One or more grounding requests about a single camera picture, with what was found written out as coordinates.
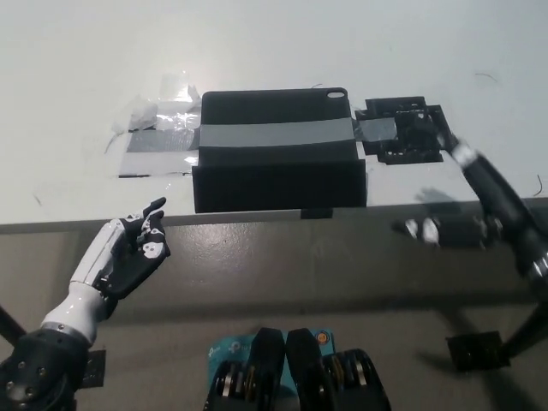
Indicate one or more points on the black tablet cover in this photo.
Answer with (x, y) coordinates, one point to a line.
(278, 184)

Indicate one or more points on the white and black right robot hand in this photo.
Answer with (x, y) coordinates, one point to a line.
(501, 201)

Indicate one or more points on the black 3D-printed fixture plate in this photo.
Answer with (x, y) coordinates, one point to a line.
(411, 132)

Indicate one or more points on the white paper sheet under tape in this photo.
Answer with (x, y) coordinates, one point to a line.
(150, 164)

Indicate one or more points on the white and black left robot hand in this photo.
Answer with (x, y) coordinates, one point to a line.
(128, 274)

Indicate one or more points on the teal cardboard box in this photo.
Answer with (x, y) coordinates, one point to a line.
(227, 347)

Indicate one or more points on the crumpled clear tape patch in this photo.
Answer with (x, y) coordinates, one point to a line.
(150, 111)

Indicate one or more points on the grey duct tape strip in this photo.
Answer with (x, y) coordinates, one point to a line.
(274, 133)

